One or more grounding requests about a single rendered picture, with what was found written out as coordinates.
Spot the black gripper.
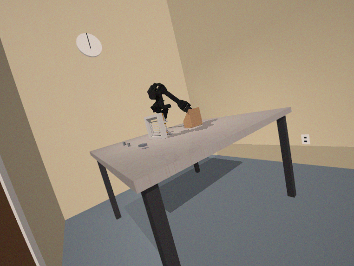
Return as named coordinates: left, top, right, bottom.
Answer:
left=153, top=99, right=171, bottom=119

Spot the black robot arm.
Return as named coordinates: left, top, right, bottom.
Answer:
left=147, top=83, right=192, bottom=112

